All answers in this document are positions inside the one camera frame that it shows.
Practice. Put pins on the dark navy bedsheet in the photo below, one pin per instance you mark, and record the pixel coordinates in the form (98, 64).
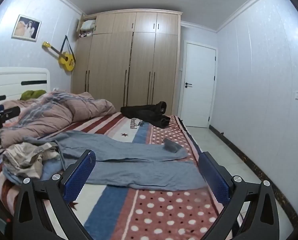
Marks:
(189, 135)

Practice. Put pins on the light blue cloth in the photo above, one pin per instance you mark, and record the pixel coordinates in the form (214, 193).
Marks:
(50, 170)

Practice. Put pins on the white bed headboard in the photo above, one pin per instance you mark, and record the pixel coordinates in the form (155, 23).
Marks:
(19, 76)

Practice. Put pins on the yellow guitar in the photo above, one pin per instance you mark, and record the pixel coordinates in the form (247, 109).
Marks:
(67, 59)

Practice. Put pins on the black garment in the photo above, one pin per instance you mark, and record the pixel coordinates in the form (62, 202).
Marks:
(149, 113)

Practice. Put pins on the folded bedding in wardrobe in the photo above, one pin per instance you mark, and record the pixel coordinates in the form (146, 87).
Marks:
(87, 26)

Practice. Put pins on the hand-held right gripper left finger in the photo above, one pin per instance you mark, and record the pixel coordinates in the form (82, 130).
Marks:
(79, 177)

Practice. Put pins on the striped polka dot blanket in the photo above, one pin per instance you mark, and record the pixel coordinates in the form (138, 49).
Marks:
(159, 210)

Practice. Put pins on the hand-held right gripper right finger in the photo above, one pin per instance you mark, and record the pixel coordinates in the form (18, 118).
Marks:
(214, 177)

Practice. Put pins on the white door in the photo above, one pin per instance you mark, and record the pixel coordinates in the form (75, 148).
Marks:
(199, 85)

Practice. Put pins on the light wooden wardrobe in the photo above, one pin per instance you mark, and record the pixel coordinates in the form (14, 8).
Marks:
(114, 62)

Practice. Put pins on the blue-grey pants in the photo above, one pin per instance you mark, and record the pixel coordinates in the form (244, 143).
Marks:
(139, 152)

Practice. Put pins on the beige patterned crumpled garment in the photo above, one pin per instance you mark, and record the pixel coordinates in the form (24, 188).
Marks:
(26, 158)

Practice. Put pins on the pink striped quilt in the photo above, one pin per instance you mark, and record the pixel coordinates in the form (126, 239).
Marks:
(54, 110)

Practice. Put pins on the framed wall picture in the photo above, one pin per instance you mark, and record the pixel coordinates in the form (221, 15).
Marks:
(26, 27)

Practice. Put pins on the green pillow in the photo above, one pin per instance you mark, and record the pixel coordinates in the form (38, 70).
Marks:
(34, 94)

